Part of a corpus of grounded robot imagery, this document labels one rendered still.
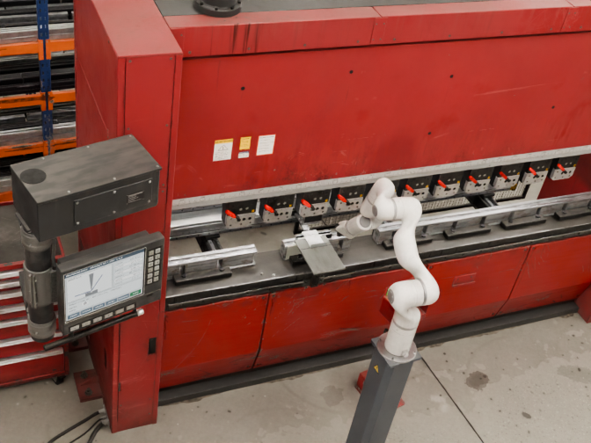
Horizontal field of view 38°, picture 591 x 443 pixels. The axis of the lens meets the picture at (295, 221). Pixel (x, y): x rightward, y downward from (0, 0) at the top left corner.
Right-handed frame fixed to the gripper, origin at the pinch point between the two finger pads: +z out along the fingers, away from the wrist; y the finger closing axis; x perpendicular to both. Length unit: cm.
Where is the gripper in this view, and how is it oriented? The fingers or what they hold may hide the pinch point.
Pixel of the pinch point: (339, 233)
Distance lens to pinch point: 449.7
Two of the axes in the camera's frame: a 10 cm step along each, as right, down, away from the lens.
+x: -4.7, 8.1, -3.5
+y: -8.2, -5.5, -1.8
